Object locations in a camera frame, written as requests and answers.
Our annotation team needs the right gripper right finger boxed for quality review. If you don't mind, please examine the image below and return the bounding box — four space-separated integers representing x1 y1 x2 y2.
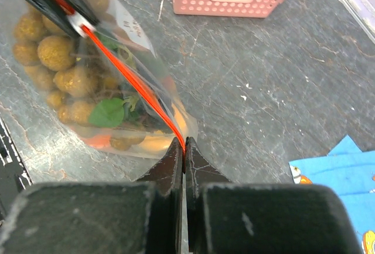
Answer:
185 137 231 253

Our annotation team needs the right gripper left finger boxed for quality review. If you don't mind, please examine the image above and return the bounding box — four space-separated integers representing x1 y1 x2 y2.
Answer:
137 138 183 253

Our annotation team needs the yellow orange peach toy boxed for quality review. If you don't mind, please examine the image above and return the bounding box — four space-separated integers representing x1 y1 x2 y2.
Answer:
135 102 189 155

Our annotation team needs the orange persimmon toy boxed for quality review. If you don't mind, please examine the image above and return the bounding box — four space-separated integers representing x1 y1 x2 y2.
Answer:
84 135 111 150

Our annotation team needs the green longan bunch toy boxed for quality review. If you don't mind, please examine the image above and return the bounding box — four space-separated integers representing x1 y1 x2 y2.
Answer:
13 0 151 153

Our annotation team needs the clear zip top bag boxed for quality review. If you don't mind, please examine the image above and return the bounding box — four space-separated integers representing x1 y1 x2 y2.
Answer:
1 0 198 158

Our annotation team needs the blue cartoon cloth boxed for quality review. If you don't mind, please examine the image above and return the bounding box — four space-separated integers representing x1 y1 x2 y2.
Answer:
289 136 374 253

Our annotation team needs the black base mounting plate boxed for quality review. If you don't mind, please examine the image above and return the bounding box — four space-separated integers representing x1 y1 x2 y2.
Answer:
1 118 33 224

